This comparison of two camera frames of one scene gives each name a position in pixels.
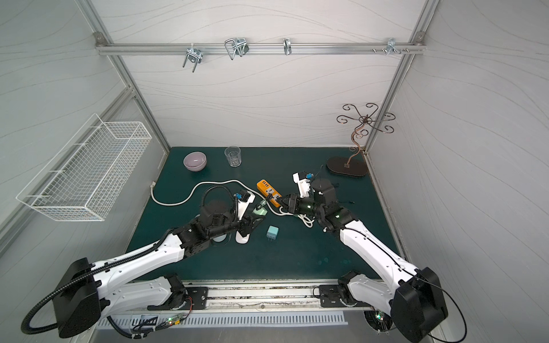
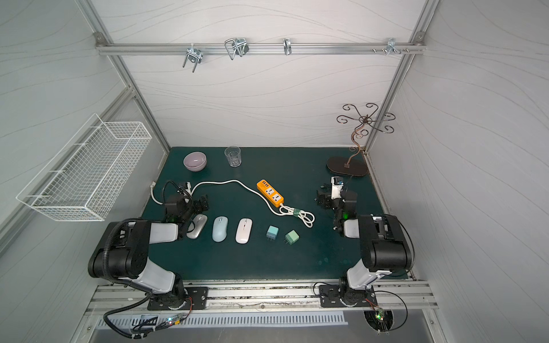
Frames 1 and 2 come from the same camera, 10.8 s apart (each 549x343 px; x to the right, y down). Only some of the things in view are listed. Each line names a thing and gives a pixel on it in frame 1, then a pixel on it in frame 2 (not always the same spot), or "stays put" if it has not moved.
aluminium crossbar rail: (304, 48) stays put
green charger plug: (263, 211) to (292, 237)
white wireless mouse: (241, 239) stays put
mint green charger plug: (271, 233) stays put
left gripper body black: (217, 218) to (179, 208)
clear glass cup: (233, 153) stays put
